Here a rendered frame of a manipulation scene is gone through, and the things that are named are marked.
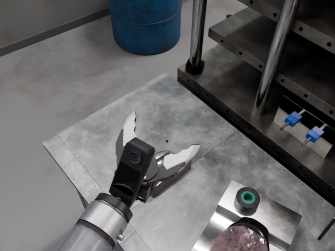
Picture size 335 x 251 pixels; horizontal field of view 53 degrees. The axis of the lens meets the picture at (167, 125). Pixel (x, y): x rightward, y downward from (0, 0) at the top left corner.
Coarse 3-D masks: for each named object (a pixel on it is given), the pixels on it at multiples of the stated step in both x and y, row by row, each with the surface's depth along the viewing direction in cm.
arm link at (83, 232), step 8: (80, 224) 54; (88, 224) 53; (72, 232) 53; (80, 232) 52; (88, 232) 52; (96, 232) 53; (64, 240) 53; (72, 240) 52; (80, 240) 52; (88, 240) 52; (96, 240) 52; (104, 240) 53; (112, 240) 54; (64, 248) 51; (72, 248) 51; (80, 248) 51; (88, 248) 51; (96, 248) 52; (104, 248) 53; (112, 248) 54
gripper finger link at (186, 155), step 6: (192, 144) 66; (198, 144) 67; (186, 150) 64; (192, 150) 65; (168, 156) 63; (174, 156) 63; (180, 156) 64; (186, 156) 64; (192, 156) 64; (168, 162) 62; (174, 162) 63; (180, 162) 63; (186, 162) 64; (168, 168) 62; (180, 168) 67
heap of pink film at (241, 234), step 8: (224, 232) 113; (232, 232) 112; (240, 232) 112; (248, 232) 112; (216, 240) 110; (224, 240) 110; (232, 240) 110; (240, 240) 109; (248, 240) 110; (256, 240) 110; (264, 240) 111; (216, 248) 107; (224, 248) 108; (232, 248) 108; (240, 248) 109; (248, 248) 108; (256, 248) 109; (264, 248) 109
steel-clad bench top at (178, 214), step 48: (144, 96) 164; (192, 96) 164; (48, 144) 146; (96, 144) 146; (240, 144) 146; (96, 192) 131; (192, 192) 131; (288, 192) 131; (144, 240) 120; (192, 240) 120
